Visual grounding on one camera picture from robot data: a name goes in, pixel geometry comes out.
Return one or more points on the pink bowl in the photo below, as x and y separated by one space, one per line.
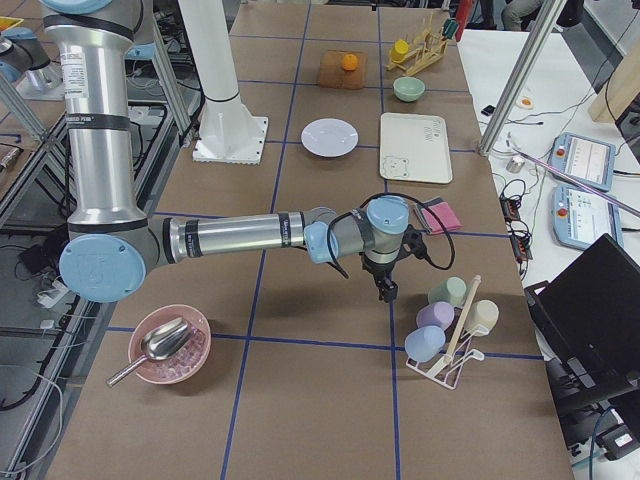
176 356

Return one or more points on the orange fruit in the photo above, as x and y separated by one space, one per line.
349 62

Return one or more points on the small black device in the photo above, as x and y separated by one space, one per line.
488 110

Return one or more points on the beige pastel cup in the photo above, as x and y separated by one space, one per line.
483 313

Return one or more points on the green bowl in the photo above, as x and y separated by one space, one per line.
408 89

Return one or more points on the cream bear tray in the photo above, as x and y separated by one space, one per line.
414 147

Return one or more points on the yellow mug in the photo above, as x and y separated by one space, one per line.
399 51

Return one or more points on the white cup rack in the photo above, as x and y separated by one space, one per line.
445 367

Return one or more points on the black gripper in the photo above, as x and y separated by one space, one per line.
379 270

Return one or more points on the red cylinder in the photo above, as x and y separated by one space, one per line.
463 13

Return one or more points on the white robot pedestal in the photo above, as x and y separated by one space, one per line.
228 132

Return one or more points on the lower teach pendant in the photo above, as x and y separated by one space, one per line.
580 218

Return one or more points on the wooden dish rack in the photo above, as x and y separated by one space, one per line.
427 47

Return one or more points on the pink cloth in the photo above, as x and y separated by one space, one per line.
440 217

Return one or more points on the upper teach pendant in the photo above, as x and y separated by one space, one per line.
588 160

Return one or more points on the fried egg toy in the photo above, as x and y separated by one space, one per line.
525 103

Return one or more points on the dark green cup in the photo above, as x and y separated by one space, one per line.
449 28

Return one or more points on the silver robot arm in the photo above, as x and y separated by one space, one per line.
113 245

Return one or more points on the green pastel cup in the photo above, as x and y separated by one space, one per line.
452 290

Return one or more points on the small metal cylinder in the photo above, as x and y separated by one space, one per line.
515 164

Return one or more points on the metal scoop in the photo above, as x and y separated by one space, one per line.
158 345

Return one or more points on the black laptop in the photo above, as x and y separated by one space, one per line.
589 314

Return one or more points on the wooden cutting board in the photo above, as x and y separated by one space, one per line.
331 75

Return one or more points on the purple pastel cup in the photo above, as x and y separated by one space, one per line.
440 314

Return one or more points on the aluminium frame post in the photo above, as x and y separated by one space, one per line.
513 17

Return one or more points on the white round plate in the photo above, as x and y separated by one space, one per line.
329 137

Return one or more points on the grey cloth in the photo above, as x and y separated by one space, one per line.
421 215

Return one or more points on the blue pastel cup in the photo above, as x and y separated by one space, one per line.
424 343

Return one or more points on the teach pendant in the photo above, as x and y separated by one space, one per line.
580 218
588 160

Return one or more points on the long metal rod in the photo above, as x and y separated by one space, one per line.
583 186

